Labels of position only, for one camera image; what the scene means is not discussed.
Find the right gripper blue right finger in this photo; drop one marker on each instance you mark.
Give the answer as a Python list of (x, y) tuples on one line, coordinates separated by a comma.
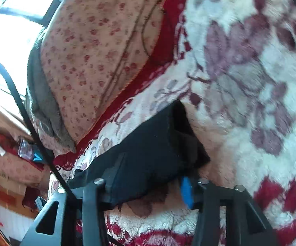
[(191, 192)]

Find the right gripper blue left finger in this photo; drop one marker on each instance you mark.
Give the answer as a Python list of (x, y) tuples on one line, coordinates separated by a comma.
[(112, 189)]

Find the black knit pants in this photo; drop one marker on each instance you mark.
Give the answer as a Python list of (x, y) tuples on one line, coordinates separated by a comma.
[(159, 150)]

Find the teal hanging bag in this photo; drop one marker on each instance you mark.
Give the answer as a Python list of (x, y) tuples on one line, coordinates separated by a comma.
[(37, 156)]

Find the clear plastic bag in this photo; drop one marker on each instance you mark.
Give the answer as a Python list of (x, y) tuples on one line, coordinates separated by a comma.
[(25, 150)]

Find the red white floral blanket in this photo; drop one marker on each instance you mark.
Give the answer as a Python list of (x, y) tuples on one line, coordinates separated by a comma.
[(232, 63)]

